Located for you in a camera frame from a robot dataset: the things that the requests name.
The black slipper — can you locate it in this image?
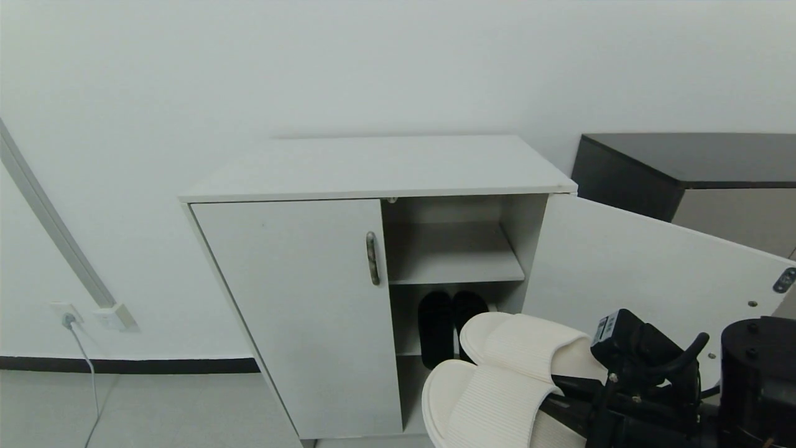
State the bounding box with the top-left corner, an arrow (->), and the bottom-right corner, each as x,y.
418,291 -> 455,370
453,290 -> 491,363

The white ribbed slipper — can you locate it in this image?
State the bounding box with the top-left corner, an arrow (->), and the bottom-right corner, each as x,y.
459,312 -> 609,384
422,359 -> 589,448

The white junction box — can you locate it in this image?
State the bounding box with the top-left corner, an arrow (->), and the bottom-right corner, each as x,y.
93,303 -> 139,333

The grey power cable with plug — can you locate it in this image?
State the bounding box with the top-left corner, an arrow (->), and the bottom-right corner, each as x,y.
61,314 -> 101,448

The white cabinet door with hinge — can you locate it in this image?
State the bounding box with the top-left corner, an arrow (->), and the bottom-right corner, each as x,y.
521,194 -> 796,390

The black cable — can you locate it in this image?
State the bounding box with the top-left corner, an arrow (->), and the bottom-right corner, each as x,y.
647,332 -> 710,375

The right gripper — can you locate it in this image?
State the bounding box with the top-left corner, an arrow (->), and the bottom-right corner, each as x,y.
540,372 -> 719,448

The white wall socket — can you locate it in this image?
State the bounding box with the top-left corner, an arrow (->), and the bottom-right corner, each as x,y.
49,301 -> 85,326

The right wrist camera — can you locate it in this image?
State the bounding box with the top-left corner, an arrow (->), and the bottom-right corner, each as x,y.
590,309 -> 685,375

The black counter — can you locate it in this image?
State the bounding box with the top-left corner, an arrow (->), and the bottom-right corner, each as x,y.
571,133 -> 796,259

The white shoe cabinet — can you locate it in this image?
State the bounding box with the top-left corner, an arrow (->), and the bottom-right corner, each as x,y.
178,135 -> 579,448

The white cabinet door with handle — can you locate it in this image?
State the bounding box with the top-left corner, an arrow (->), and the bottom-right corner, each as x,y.
190,199 -> 404,439

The grey wall cable duct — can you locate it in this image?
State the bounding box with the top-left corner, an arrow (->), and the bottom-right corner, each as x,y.
0,118 -> 118,310

